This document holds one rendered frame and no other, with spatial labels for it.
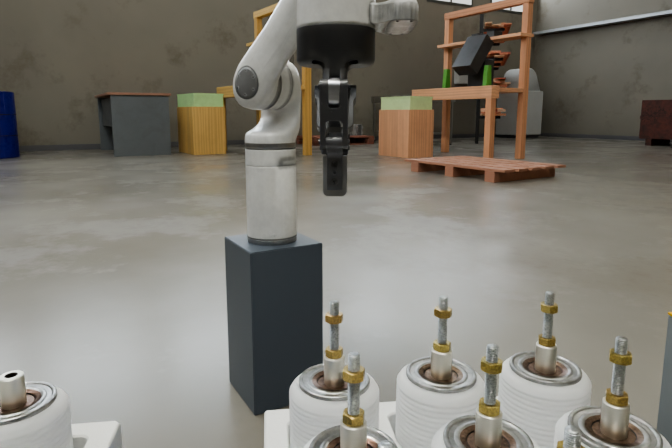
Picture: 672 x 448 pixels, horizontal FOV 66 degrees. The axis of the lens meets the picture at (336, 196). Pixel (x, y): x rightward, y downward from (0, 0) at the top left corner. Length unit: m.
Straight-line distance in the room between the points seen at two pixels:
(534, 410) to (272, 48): 0.63
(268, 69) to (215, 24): 8.34
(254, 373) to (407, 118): 5.52
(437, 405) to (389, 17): 0.38
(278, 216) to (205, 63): 8.21
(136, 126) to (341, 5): 6.65
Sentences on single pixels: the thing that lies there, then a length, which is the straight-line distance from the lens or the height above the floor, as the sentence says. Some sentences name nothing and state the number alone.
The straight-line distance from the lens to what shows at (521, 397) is 0.63.
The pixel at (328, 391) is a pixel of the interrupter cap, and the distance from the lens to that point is 0.57.
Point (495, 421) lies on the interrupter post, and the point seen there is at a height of 0.28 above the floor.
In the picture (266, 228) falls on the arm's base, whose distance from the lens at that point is 0.93.
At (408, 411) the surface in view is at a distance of 0.59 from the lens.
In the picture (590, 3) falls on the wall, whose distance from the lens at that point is 13.00.
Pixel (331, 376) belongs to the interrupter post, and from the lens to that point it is 0.57.
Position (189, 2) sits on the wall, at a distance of 9.16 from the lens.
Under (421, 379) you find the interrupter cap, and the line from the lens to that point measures 0.59.
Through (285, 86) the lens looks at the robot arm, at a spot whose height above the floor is 0.58.
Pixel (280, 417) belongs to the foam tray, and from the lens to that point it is 0.67.
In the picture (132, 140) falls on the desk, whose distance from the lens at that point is 7.09.
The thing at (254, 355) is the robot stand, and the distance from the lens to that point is 0.96.
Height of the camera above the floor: 0.53
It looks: 9 degrees down
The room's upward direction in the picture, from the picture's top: straight up
